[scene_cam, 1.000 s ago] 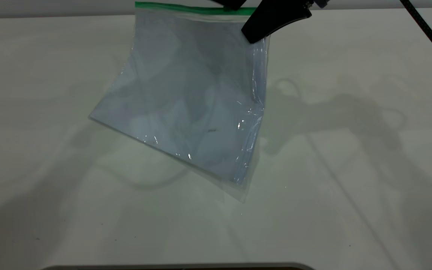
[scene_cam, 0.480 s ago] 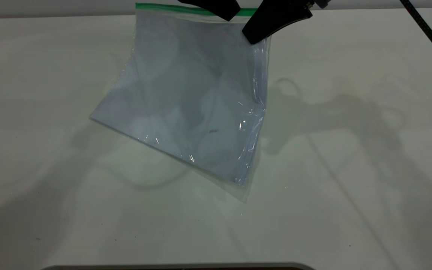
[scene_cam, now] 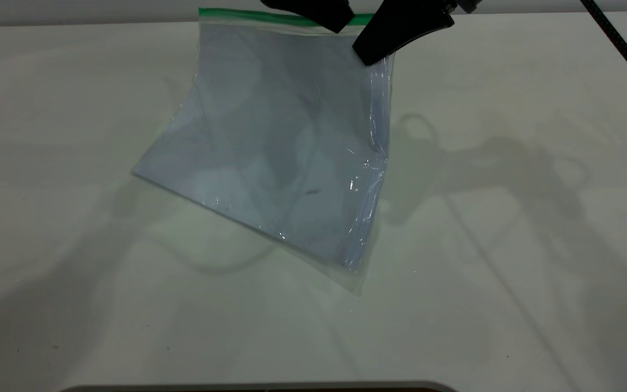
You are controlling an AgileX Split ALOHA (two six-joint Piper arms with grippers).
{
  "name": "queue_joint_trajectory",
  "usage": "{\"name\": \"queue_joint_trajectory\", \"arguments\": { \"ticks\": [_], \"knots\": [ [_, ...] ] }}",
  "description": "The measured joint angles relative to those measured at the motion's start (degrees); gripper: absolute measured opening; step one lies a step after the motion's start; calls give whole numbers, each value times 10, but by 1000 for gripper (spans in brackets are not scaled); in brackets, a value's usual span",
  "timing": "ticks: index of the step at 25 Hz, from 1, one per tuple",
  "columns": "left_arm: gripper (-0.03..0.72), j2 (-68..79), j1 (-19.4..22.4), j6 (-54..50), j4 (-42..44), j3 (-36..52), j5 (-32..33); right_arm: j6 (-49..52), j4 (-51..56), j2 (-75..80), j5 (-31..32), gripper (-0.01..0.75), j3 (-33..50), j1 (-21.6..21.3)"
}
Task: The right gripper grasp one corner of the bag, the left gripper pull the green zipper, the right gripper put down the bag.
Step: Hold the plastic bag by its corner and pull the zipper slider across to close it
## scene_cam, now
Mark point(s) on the clear plastic bag green zipper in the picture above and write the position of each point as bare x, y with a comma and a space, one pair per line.
281, 141

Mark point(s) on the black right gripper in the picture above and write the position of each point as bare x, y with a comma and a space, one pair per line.
463, 5

